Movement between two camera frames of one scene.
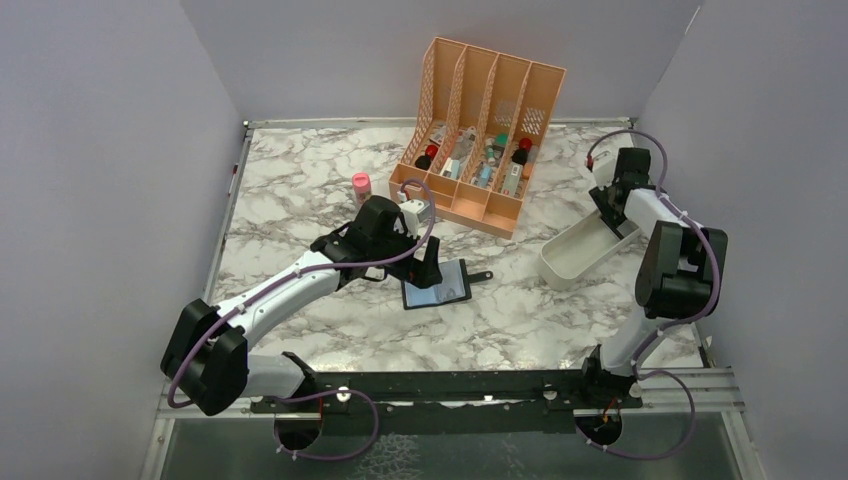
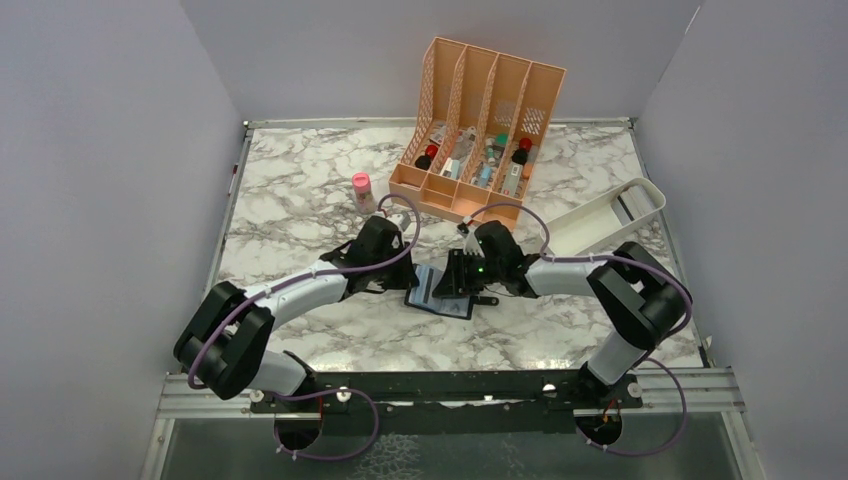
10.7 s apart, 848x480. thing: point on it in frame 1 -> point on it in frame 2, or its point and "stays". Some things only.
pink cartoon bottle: x=362 y=184 stays
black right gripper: x=599 y=195 -> x=454 y=281
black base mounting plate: x=473 y=393 stays
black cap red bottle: x=423 y=162 stays
